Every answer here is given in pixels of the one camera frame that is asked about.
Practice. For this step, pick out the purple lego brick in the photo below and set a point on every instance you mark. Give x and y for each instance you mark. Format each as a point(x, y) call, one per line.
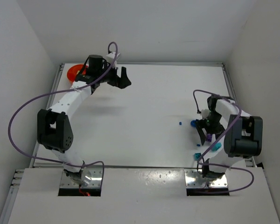
point(209, 137)

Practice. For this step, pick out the aluminium table frame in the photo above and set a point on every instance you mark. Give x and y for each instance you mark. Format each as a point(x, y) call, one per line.
point(136, 133)

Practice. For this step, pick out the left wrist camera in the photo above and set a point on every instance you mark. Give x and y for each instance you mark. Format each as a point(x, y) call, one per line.
point(112, 58)

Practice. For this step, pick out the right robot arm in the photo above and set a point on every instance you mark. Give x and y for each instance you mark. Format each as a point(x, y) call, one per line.
point(241, 132)

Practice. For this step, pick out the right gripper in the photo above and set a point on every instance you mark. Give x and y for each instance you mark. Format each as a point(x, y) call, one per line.
point(205, 126)

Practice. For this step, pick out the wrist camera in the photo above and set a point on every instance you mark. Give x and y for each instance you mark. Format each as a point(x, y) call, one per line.
point(112, 58)
point(204, 113)

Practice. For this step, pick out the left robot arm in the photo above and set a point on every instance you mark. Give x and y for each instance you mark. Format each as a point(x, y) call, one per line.
point(54, 131)

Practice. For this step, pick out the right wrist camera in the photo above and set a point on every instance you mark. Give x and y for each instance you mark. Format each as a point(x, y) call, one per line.
point(204, 113)

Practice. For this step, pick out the metal base plate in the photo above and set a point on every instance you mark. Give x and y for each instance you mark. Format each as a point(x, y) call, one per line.
point(93, 178)
point(194, 180)

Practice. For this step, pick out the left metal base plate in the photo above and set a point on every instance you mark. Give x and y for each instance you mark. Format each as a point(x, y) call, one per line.
point(93, 178)

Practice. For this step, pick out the orange divided container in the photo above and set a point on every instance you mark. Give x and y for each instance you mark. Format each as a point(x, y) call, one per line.
point(73, 71)

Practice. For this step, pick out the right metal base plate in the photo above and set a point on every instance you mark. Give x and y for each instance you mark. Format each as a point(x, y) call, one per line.
point(194, 180)

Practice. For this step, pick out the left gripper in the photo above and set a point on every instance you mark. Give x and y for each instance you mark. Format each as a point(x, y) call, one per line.
point(116, 80)

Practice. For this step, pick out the teal lego brick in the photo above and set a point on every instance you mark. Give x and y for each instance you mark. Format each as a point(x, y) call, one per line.
point(216, 147)
point(196, 156)

